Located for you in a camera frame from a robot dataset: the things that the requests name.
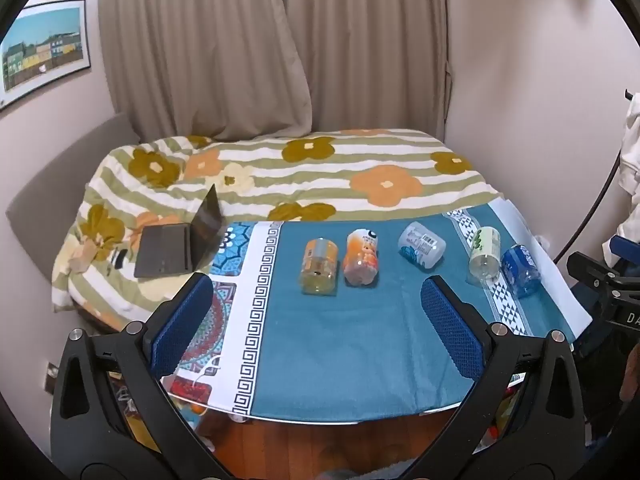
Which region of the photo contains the black cable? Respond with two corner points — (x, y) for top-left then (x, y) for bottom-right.
(550, 142), (623, 263)

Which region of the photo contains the orange-pink plastic bottle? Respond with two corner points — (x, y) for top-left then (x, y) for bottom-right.
(342, 228), (381, 287)

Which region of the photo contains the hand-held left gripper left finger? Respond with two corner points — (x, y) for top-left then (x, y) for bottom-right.
(50, 272), (234, 480)

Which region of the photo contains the yellow-orange plastic bottle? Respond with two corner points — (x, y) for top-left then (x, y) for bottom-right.
(299, 238), (341, 296)

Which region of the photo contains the blue cloth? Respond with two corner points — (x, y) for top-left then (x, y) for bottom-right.
(612, 235), (640, 262)

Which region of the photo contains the beige curtain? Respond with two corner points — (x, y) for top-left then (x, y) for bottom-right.
(97, 0), (451, 143)

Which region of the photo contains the floral striped blanket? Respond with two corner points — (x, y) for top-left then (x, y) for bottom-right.
(50, 129), (503, 333)

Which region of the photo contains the grey laptop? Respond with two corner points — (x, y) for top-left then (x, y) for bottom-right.
(133, 183), (224, 279)

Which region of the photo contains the person's right forearm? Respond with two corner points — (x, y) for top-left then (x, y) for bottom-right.
(619, 342), (640, 404)

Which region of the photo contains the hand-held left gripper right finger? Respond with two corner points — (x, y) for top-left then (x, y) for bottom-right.
(400, 275), (586, 480)

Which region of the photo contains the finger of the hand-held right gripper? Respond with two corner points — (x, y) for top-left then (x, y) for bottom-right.
(566, 252), (640, 307)

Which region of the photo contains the framed wall poster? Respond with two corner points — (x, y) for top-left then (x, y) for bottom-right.
(0, 0), (92, 111)

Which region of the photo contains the teal patterned tablecloth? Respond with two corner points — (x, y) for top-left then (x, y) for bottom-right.
(160, 200), (593, 423)

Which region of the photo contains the white hanging clothing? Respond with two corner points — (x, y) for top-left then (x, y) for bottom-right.
(602, 92), (640, 261)

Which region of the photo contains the grey padded headboard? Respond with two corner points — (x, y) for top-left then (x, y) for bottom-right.
(5, 111), (143, 286)

